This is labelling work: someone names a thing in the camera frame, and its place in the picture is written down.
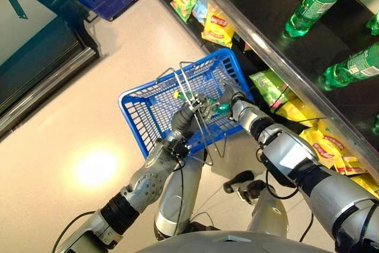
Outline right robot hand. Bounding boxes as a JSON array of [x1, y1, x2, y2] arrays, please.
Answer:
[[218, 82, 238, 121]]

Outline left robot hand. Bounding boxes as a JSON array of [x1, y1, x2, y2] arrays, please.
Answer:
[[170, 92, 215, 140]]

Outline green snack bag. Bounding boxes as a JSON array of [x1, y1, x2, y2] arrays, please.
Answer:
[[174, 91, 231, 115]]

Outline blue plastic basket wire handles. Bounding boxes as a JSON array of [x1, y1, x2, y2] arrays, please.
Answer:
[[117, 47, 255, 167]]

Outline yellow chips bag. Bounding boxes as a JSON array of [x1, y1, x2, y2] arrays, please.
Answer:
[[351, 174, 379, 200], [275, 98, 320, 128], [298, 119, 346, 168], [201, 2, 237, 49], [333, 154, 368, 176]]

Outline dark robot foot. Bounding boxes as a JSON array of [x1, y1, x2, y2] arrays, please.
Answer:
[[223, 170, 255, 194]]

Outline light blue chips bag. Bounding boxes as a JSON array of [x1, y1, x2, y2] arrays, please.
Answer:
[[191, 0, 209, 26]]

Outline silver right robot leg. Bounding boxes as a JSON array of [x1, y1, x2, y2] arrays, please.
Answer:
[[246, 180, 290, 239]]

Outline silver robot torso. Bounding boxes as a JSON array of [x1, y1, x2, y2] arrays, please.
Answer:
[[135, 230, 338, 253]]

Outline dark glass display cabinet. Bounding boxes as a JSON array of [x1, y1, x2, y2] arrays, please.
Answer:
[[0, 0, 101, 142]]

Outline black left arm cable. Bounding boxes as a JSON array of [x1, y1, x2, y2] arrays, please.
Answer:
[[172, 149, 208, 237]]

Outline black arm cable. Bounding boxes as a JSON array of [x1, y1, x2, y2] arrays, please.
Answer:
[[172, 149, 208, 237], [256, 148, 300, 200]]

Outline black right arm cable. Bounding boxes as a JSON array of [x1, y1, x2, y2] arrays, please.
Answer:
[[256, 148, 300, 200]]

